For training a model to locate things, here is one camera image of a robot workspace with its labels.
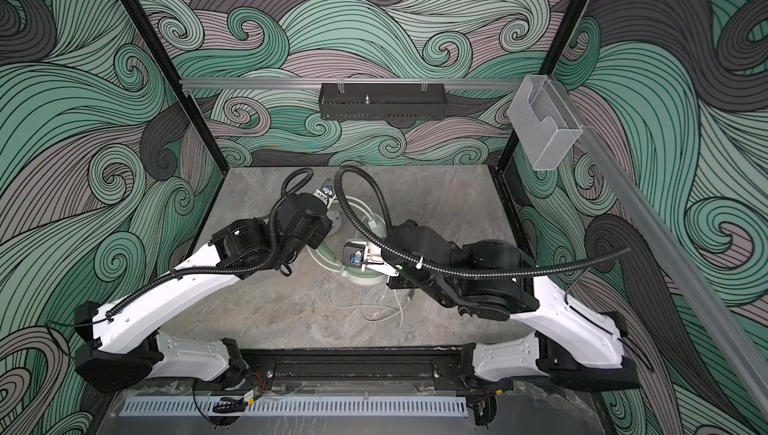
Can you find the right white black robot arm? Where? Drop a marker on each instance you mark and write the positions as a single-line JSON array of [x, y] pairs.
[[572, 345]]

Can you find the green over-ear headphones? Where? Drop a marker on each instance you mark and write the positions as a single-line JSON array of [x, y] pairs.
[[328, 260]]

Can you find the black perforated wall tray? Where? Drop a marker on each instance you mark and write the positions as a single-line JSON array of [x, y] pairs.
[[390, 102]]

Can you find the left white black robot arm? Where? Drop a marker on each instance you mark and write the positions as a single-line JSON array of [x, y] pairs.
[[123, 340]]

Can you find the clear plastic wall bin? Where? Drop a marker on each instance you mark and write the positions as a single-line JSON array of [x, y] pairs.
[[544, 117]]

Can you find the white slotted cable duct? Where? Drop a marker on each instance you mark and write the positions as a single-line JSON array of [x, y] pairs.
[[303, 406]]

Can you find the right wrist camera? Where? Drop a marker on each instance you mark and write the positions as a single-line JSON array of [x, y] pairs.
[[366, 256]]

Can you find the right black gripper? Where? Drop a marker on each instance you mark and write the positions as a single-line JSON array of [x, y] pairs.
[[407, 280]]

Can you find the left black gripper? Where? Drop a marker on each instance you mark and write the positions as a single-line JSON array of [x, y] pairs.
[[323, 231]]

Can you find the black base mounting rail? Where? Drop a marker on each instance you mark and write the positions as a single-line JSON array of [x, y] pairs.
[[443, 368]]

